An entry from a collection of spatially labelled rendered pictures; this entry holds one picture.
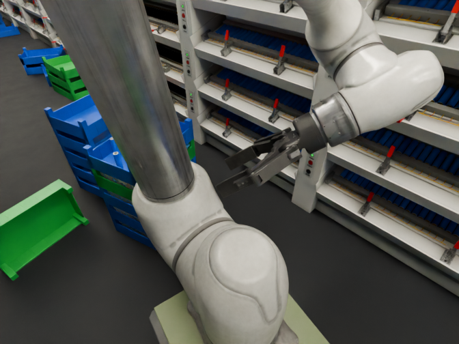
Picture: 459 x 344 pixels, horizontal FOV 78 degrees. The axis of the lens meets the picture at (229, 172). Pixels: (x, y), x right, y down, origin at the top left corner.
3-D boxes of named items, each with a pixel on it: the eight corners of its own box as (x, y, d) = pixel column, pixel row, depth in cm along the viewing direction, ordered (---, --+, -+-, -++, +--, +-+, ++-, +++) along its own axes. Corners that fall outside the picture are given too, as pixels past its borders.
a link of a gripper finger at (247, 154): (250, 146, 64) (250, 145, 65) (224, 160, 66) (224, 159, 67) (257, 157, 65) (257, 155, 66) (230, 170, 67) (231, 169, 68)
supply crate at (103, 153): (138, 188, 84) (132, 167, 79) (90, 167, 91) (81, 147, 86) (194, 138, 104) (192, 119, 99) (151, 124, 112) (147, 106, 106)
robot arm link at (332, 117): (344, 95, 47) (311, 113, 49) (365, 141, 50) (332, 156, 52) (332, 89, 56) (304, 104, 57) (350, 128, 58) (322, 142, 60)
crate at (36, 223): (1, 269, 99) (13, 281, 96) (-34, 233, 86) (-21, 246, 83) (77, 214, 118) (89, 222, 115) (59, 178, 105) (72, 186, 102)
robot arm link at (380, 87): (363, 146, 55) (332, 95, 61) (449, 106, 51) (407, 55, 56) (360, 123, 46) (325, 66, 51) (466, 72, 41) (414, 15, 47)
